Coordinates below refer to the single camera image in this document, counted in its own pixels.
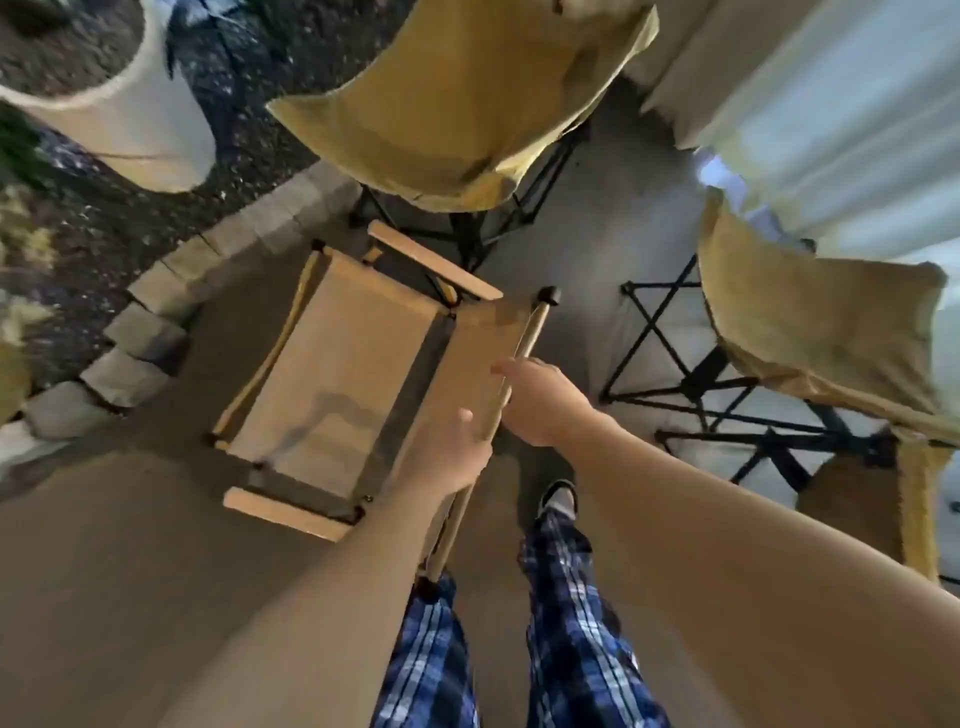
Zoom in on person's left hand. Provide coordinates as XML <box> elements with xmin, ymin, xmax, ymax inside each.
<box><xmin>408</xmin><ymin>407</ymin><xmax>495</xmax><ymax>502</ymax></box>

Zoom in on person's right hand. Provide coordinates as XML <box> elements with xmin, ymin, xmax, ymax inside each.
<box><xmin>489</xmin><ymin>356</ymin><xmax>606</xmax><ymax>453</ymax></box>

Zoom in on wooden frame canvas chair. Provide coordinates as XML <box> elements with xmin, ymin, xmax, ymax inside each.
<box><xmin>206</xmin><ymin>219</ymin><xmax>564</xmax><ymax>594</ymax></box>

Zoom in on yellow fabric folding chair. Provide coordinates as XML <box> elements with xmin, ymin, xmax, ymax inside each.
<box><xmin>266</xmin><ymin>0</ymin><xmax>661</xmax><ymax>271</ymax></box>
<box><xmin>599</xmin><ymin>187</ymin><xmax>960</xmax><ymax>586</ymax></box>

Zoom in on person's right forearm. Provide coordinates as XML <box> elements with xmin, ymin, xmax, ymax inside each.
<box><xmin>554</xmin><ymin>410</ymin><xmax>960</xmax><ymax>728</ymax></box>

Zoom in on person's left forearm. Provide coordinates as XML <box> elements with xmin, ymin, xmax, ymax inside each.
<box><xmin>153</xmin><ymin>461</ymin><xmax>470</xmax><ymax>728</ymax></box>

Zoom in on person's right shoe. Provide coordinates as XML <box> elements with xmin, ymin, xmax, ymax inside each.
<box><xmin>536</xmin><ymin>479</ymin><xmax>580</xmax><ymax>526</ymax></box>

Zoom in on blue plaid trousers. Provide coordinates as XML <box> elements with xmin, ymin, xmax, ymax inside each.
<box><xmin>371</xmin><ymin>509</ymin><xmax>673</xmax><ymax>728</ymax></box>

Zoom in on grey stone brick border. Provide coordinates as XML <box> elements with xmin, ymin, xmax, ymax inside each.
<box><xmin>0</xmin><ymin>158</ymin><xmax>365</xmax><ymax>466</ymax></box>

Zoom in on white sheer curtain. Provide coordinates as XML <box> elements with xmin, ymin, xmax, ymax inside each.
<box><xmin>618</xmin><ymin>0</ymin><xmax>960</xmax><ymax>594</ymax></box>

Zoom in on white round planter pot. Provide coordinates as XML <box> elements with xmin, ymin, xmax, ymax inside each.
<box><xmin>0</xmin><ymin>0</ymin><xmax>219</xmax><ymax>195</ymax></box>

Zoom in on green leafy plant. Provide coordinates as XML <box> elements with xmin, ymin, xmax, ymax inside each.
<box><xmin>0</xmin><ymin>104</ymin><xmax>58</xmax><ymax>425</ymax></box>

